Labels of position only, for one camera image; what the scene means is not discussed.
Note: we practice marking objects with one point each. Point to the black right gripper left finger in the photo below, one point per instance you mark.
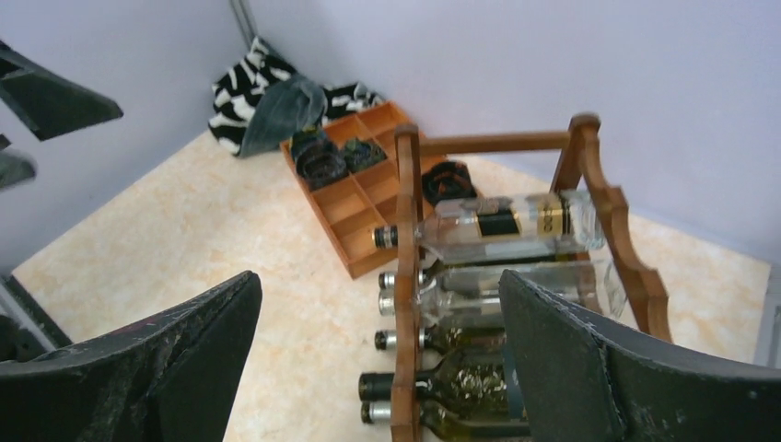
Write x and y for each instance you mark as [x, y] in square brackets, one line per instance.
[172, 376]

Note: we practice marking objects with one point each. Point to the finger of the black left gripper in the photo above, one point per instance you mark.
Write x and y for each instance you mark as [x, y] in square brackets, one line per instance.
[15, 168]
[50, 105]

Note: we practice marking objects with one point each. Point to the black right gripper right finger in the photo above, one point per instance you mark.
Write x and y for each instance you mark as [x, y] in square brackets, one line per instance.
[584, 377]

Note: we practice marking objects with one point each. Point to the dark wine bottle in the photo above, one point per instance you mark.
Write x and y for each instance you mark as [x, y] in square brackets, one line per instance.
[476, 383]
[387, 280]
[444, 340]

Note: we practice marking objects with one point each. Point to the green wine bottle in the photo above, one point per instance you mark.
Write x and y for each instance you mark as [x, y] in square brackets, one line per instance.
[447, 425]

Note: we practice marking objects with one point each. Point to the dark wine bottle front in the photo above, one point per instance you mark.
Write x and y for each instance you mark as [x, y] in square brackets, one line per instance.
[444, 340]

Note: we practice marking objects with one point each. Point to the small clear glass bottle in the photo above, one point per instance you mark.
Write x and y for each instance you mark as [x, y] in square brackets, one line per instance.
[475, 290]

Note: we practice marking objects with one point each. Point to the clear bottle black cap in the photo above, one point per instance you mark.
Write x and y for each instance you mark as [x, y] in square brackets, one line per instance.
[485, 229]

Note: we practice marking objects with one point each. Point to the wooden wine rack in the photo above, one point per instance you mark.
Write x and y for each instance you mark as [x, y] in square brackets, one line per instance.
[579, 161]

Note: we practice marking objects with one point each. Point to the dark wine bottle back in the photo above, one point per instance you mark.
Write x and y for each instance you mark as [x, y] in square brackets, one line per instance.
[387, 280]

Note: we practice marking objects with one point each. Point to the zebra striped cloth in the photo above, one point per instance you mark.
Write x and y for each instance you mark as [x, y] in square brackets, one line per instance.
[239, 90]

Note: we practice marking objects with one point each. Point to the black rolled item right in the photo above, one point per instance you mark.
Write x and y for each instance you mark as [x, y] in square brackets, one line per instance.
[447, 180]

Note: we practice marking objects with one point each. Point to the black rolled item in tray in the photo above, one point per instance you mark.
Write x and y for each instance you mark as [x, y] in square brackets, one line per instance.
[317, 159]

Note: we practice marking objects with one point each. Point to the orange wooden compartment tray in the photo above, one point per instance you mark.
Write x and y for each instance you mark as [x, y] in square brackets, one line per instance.
[352, 207]

